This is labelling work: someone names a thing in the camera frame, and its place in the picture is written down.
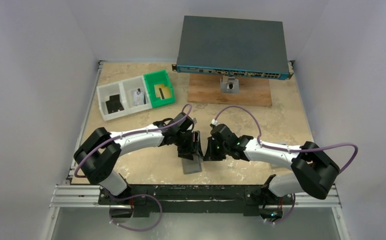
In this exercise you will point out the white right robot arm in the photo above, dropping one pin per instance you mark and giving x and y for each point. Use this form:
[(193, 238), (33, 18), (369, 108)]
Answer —
[(312, 170)]

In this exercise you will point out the white middle bin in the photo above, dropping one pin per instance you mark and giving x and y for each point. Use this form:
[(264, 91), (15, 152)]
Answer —
[(128, 85)]

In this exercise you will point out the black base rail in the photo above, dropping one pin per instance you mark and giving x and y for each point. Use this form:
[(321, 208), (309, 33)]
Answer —
[(248, 200)]

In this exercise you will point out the grey leather card holder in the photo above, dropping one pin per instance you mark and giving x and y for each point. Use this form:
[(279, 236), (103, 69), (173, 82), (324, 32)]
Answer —
[(192, 166)]

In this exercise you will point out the green bin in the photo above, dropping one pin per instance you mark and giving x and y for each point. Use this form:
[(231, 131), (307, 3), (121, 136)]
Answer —
[(158, 77)]

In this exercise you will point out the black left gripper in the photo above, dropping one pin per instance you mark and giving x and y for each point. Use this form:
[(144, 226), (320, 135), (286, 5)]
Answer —
[(193, 146)]

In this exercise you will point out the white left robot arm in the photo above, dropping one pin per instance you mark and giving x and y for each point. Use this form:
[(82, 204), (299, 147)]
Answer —
[(98, 155)]

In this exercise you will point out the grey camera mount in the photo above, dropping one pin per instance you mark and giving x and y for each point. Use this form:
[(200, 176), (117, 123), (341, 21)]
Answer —
[(229, 85)]

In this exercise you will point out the white left bin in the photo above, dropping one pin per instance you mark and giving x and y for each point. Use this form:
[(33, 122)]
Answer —
[(103, 93)]

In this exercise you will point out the brown wooden board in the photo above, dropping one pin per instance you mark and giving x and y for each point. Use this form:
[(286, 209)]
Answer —
[(217, 89)]

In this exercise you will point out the aluminium frame rail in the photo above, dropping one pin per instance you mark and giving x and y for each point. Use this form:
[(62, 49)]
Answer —
[(88, 196)]

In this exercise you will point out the grey network switch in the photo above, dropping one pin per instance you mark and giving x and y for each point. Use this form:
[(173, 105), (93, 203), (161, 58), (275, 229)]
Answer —
[(233, 47)]

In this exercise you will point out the white bin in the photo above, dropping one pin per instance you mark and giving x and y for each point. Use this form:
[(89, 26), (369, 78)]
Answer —
[(128, 85), (103, 93)]

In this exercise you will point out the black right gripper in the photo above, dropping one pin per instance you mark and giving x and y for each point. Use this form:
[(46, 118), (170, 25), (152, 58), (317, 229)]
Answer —
[(215, 149)]

